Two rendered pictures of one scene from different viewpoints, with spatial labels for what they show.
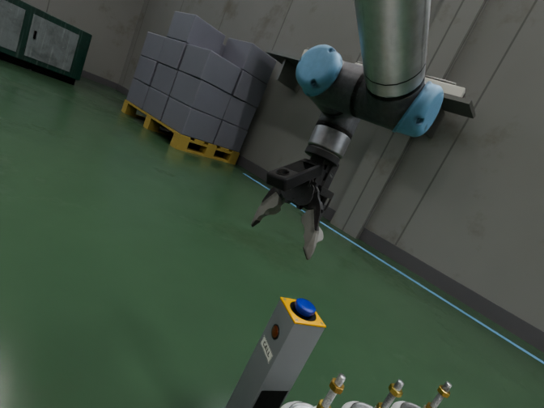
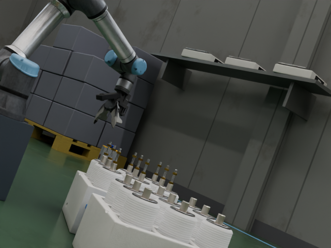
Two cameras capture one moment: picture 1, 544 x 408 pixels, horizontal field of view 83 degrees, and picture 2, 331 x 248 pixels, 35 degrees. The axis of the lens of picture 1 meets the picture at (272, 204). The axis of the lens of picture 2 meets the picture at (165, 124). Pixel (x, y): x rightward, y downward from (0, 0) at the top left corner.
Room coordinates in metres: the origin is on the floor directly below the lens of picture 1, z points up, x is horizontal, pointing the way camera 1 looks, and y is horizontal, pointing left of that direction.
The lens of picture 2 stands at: (-1.74, -0.80, 0.40)
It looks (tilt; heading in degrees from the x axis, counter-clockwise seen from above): 3 degrees up; 12
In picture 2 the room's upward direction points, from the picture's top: 21 degrees clockwise
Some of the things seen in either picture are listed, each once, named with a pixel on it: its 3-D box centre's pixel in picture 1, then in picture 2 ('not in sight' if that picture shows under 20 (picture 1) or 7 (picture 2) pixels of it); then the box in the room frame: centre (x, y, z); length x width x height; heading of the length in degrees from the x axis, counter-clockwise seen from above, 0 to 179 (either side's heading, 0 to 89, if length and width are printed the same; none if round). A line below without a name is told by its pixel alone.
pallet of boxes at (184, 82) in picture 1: (195, 87); (80, 92); (3.89, 1.44, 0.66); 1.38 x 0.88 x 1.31; 54
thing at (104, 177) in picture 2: not in sight; (102, 193); (0.14, -0.28, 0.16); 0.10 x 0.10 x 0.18
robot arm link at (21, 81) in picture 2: not in sight; (19, 74); (0.07, 0.17, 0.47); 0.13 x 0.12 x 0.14; 57
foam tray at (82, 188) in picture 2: not in sight; (119, 213); (0.30, -0.33, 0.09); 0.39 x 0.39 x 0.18; 27
